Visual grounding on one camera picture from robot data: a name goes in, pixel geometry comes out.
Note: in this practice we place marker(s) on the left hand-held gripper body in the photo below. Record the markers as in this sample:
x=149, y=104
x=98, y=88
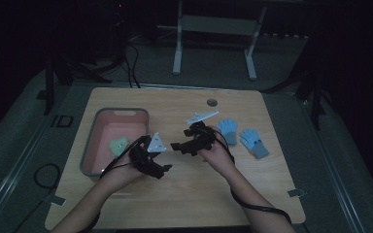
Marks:
x=144, y=158

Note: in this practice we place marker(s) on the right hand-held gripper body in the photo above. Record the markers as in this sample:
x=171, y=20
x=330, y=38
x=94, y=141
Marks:
x=205, y=137

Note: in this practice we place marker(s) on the green mitten with face print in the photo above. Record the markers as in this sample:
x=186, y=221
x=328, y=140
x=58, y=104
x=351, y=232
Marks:
x=119, y=146

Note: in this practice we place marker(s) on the pink bin with grey rim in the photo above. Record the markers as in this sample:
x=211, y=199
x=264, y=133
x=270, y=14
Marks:
x=107, y=129

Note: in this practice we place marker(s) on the person's right hand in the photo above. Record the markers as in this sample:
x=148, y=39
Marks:
x=220, y=157

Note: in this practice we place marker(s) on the person's left hand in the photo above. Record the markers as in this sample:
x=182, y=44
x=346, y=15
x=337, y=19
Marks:
x=121, y=176

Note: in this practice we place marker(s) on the blue and grey glove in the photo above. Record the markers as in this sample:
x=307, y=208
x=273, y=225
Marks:
x=254, y=142
x=228, y=129

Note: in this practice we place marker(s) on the round table grommet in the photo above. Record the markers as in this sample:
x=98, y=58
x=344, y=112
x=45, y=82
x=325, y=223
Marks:
x=212, y=103

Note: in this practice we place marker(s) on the grey tape piece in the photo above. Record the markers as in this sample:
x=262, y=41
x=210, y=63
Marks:
x=296, y=193
x=58, y=200

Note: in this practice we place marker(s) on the black stand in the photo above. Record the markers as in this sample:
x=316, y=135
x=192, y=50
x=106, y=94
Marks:
x=50, y=84
x=315, y=97

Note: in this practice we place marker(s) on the dark equipment rack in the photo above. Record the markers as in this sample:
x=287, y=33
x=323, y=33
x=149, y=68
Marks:
x=119, y=29

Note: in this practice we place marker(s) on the white desk frame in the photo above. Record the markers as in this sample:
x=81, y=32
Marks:
x=213, y=26

